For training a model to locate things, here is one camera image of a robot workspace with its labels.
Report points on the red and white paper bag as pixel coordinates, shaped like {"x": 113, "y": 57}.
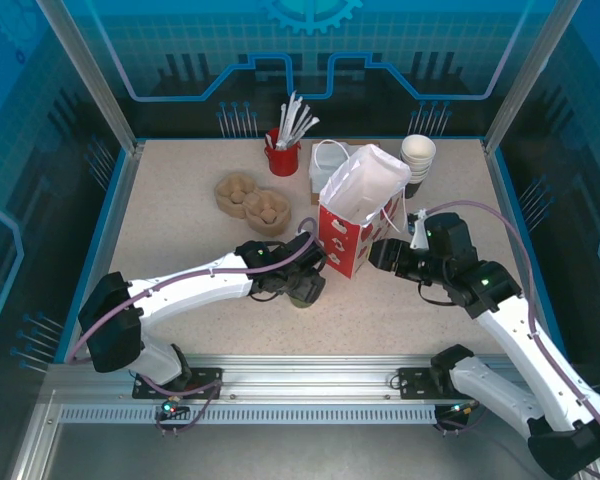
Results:
{"x": 345, "y": 240}

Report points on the brown pulp cup carrier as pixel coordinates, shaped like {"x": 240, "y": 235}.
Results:
{"x": 252, "y": 199}
{"x": 269, "y": 231}

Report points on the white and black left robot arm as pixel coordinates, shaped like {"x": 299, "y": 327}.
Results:
{"x": 195, "y": 285}

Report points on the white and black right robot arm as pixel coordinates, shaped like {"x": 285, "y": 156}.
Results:
{"x": 520, "y": 350}

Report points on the stacked paper cup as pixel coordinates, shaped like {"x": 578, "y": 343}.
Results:
{"x": 417, "y": 150}
{"x": 412, "y": 190}
{"x": 420, "y": 181}
{"x": 421, "y": 176}
{"x": 422, "y": 170}

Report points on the flat white paper bag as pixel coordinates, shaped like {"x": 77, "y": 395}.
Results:
{"x": 325, "y": 160}

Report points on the red mug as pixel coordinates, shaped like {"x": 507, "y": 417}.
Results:
{"x": 282, "y": 162}

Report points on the small connector with lights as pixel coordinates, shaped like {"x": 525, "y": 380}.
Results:
{"x": 461, "y": 410}
{"x": 170, "y": 409}

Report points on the white wrapped straw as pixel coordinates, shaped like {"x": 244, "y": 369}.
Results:
{"x": 307, "y": 128}
{"x": 300, "y": 125}
{"x": 289, "y": 117}
{"x": 282, "y": 125}
{"x": 294, "y": 122}

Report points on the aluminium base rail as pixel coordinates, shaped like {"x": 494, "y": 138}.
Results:
{"x": 305, "y": 372}

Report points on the aluminium frame post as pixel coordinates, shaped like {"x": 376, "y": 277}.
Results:
{"x": 530, "y": 75}
{"x": 90, "y": 75}

